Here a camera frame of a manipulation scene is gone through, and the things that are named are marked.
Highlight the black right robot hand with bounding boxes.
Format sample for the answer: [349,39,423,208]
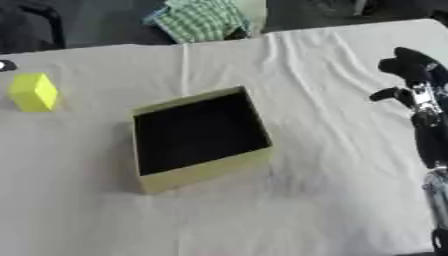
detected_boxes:
[367,46,448,170]

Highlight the yellow block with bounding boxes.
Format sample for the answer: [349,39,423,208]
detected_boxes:
[7,72,62,113]

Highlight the tan cardboard box black inside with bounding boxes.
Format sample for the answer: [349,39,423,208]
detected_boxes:
[127,85,275,195]

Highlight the green white checked cloth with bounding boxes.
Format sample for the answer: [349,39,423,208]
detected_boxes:
[141,0,254,45]

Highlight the small black white object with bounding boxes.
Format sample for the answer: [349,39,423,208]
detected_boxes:
[0,59,20,73]

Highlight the black chair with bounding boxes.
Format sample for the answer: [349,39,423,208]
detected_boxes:
[0,0,67,54]

